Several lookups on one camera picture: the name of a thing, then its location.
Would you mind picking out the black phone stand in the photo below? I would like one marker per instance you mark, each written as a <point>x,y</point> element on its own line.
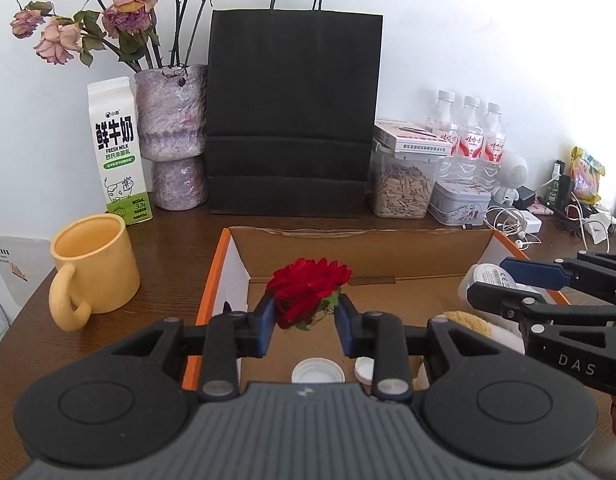
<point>565,190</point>

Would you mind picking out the white earphones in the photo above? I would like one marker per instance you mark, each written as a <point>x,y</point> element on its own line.
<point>505,222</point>

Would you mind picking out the white robot speaker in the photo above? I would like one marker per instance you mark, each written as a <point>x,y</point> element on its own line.
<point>510,175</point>

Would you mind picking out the translucent cotton swab pouch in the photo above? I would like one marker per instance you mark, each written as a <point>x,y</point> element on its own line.
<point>488,275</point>

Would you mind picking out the red cardboard box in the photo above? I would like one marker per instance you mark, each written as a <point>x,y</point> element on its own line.
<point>368,255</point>

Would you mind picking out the white bottle cap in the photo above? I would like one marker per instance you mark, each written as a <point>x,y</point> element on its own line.
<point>364,370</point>
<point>318,372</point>

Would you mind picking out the red rose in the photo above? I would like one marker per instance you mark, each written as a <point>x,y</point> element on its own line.
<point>308,285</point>

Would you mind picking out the small pink case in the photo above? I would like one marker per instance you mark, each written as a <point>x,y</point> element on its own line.
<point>544,207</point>

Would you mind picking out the small green bottle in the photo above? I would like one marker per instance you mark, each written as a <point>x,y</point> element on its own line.
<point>554,187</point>

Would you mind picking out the small white box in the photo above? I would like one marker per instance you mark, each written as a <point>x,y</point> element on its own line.
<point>408,135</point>

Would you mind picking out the white green milk carton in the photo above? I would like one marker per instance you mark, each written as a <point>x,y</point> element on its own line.
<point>115,155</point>

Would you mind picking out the black power adapter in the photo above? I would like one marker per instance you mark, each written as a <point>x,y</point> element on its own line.
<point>527,196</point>

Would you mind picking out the clear water bottle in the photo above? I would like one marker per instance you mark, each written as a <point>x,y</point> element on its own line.
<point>442,135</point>
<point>470,137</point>
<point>494,142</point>

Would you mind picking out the clear seed container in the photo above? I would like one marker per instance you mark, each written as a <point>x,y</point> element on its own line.
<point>403,190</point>

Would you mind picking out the yellow mug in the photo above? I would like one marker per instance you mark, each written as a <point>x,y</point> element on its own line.
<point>98,270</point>

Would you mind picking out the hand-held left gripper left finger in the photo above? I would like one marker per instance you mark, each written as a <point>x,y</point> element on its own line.
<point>265,325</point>

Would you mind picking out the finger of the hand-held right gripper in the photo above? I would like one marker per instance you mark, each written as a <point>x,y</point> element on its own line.
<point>533,272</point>
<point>503,300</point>

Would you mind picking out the purple textured vase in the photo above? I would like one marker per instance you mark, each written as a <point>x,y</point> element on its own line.
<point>173,125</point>

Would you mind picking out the yellow snack packet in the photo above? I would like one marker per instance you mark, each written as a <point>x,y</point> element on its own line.
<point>588,175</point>

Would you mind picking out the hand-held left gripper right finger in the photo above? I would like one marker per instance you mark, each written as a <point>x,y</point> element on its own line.
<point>345,327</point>

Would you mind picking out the printed white tin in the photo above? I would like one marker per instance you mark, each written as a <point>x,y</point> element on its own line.
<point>460,205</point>

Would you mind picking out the black paper bag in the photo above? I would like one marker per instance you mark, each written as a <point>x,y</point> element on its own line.
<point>293,110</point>

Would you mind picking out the white booklet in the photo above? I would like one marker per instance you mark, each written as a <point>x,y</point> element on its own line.
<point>18,270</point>

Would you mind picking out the white power adapter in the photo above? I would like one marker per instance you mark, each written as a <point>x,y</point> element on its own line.
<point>530,221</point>

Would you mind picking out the yellow white plush toy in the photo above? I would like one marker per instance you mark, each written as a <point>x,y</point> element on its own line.
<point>475,322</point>

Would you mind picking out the dried rose bouquet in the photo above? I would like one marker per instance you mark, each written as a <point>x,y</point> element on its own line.
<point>128,10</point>

